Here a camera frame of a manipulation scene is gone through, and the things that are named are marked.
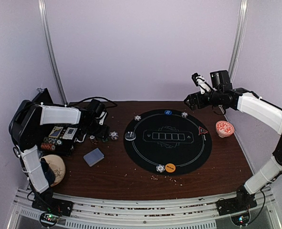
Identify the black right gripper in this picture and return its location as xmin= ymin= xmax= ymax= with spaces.
xmin=184 ymin=88 xmax=222 ymax=110

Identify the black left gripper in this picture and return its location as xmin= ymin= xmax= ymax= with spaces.
xmin=84 ymin=119 xmax=110 ymax=140

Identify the blue small blind button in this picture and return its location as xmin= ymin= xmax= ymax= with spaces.
xmin=164 ymin=110 xmax=172 ymax=115

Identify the blue cream 10 chip stack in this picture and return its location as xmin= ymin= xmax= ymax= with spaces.
xmin=109 ymin=131 xmax=119 ymax=140

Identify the red triangular all-in marker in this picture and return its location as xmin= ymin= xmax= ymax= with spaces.
xmin=198 ymin=126 xmax=209 ymax=135

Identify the clear acrylic dealer button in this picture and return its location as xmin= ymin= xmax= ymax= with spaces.
xmin=125 ymin=131 xmax=136 ymax=141

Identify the yellow big blind button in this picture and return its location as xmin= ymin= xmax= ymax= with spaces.
xmin=165 ymin=163 xmax=176 ymax=173

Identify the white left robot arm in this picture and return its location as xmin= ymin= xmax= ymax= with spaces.
xmin=9 ymin=99 xmax=109 ymax=194

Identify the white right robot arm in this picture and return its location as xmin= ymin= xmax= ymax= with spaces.
xmin=184 ymin=70 xmax=282 ymax=211

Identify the white playing card box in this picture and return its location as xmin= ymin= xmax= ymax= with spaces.
xmin=62 ymin=127 xmax=77 ymax=140

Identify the blue-backed playing card box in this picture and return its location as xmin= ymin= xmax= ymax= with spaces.
xmin=49 ymin=126 xmax=63 ymax=138

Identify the red white patterned bowl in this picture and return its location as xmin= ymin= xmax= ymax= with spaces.
xmin=215 ymin=120 xmax=235 ymax=138

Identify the blue playing card deck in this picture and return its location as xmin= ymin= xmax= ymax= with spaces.
xmin=83 ymin=148 xmax=104 ymax=167

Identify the black poker set case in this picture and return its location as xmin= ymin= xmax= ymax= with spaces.
xmin=31 ymin=87 xmax=88 ymax=158

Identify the round black poker mat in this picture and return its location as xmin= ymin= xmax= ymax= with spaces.
xmin=124 ymin=109 xmax=212 ymax=176

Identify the front chips row in case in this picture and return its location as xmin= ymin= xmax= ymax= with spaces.
xmin=41 ymin=137 xmax=63 ymax=151

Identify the beige patterned plate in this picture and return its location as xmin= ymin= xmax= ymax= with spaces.
xmin=42 ymin=155 xmax=66 ymax=187

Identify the dark blue mug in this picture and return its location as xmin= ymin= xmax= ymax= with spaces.
xmin=40 ymin=158 xmax=55 ymax=186

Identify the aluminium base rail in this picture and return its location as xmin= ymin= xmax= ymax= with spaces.
xmin=6 ymin=187 xmax=282 ymax=229

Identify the aluminium frame post right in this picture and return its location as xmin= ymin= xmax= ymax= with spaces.
xmin=229 ymin=0 xmax=249 ymax=81

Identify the aluminium frame post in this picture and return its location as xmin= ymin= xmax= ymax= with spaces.
xmin=38 ymin=0 xmax=68 ymax=104
xmin=229 ymin=0 xmax=249 ymax=81

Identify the aluminium frame post left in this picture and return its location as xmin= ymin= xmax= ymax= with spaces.
xmin=38 ymin=0 xmax=68 ymax=104

